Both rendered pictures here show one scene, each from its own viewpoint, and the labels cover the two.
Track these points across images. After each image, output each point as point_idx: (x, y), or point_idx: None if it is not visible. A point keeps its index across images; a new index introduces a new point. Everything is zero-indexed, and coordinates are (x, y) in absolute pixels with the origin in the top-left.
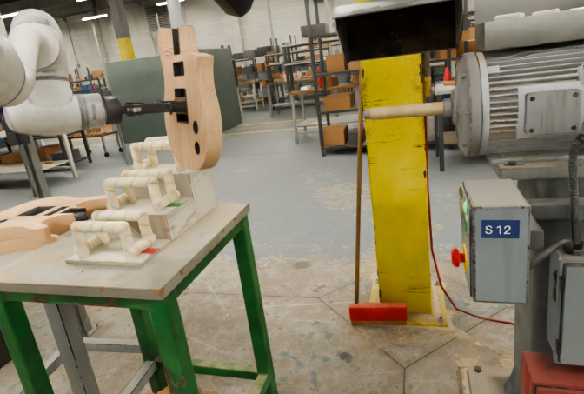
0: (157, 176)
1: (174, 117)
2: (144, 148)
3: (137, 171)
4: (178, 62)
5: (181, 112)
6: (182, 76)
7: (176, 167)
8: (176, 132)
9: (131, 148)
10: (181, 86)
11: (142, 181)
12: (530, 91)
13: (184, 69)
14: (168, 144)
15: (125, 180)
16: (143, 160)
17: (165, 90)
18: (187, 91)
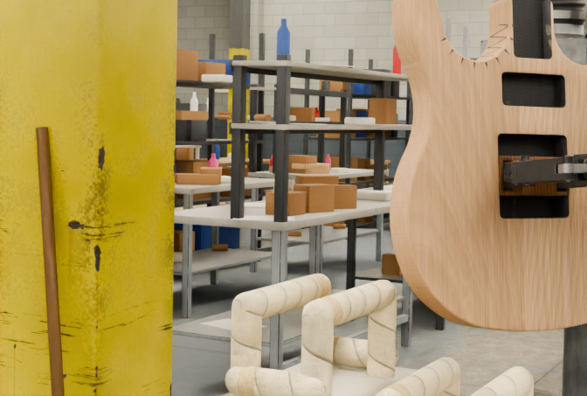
0: (451, 380)
1: (482, 208)
2: (353, 313)
3: (419, 380)
4: (509, 73)
5: (535, 191)
6: (551, 107)
7: (391, 363)
8: (492, 246)
9: (332, 317)
10: (542, 130)
11: (526, 382)
12: None
13: (568, 93)
14: (389, 295)
15: (507, 390)
16: (279, 370)
17: (436, 135)
18: (573, 143)
